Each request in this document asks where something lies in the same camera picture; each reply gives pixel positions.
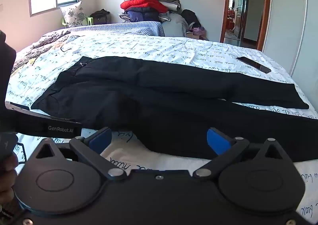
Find black backpack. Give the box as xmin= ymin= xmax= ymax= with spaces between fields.
xmin=181 ymin=9 xmax=202 ymax=29

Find green plastic chair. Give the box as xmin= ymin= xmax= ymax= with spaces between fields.
xmin=61 ymin=16 xmax=94 ymax=28

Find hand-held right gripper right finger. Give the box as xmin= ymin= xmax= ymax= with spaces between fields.
xmin=192 ymin=128 xmax=289 ymax=181

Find zebra patterned blanket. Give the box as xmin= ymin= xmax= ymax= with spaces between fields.
xmin=11 ymin=30 xmax=72 ymax=74

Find floral pillow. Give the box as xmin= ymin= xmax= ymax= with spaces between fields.
xmin=60 ymin=1 xmax=87 ymax=28

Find red puffer jacket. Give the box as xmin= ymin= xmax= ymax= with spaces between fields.
xmin=120 ymin=0 xmax=170 ymax=14

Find blue knitted blanket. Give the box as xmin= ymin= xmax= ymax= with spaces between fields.
xmin=67 ymin=21 xmax=165 ymax=37

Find white and black cloth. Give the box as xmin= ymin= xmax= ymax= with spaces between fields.
xmin=159 ymin=0 xmax=182 ymax=14

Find grey bag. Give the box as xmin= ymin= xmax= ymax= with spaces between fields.
xmin=161 ymin=13 xmax=190 ymax=37

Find bed with printed white sheet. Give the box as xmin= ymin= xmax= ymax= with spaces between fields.
xmin=5 ymin=21 xmax=318 ymax=218

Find dark duffel bag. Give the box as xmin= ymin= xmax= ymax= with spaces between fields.
xmin=90 ymin=9 xmax=111 ymax=25

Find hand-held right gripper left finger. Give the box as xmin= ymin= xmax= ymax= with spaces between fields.
xmin=32 ymin=127 xmax=127 ymax=182

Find wooden door frame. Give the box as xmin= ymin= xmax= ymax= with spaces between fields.
xmin=220 ymin=0 xmax=272 ymax=52

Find black pants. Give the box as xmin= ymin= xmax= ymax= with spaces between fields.
xmin=31 ymin=56 xmax=318 ymax=164

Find cardboard box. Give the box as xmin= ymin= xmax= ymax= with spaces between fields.
xmin=185 ymin=30 xmax=208 ymax=41

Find person's left hand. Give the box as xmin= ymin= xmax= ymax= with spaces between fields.
xmin=0 ymin=153 xmax=19 ymax=206

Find white flowered wardrobe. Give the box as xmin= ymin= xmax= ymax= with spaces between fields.
xmin=262 ymin=0 xmax=318 ymax=107

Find navy puffer jacket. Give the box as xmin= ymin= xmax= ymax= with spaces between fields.
xmin=124 ymin=8 xmax=160 ymax=23

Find purple bag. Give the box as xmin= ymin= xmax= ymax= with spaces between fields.
xmin=192 ymin=27 xmax=207 ymax=37

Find black smartphone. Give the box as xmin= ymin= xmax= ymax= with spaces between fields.
xmin=236 ymin=56 xmax=271 ymax=74

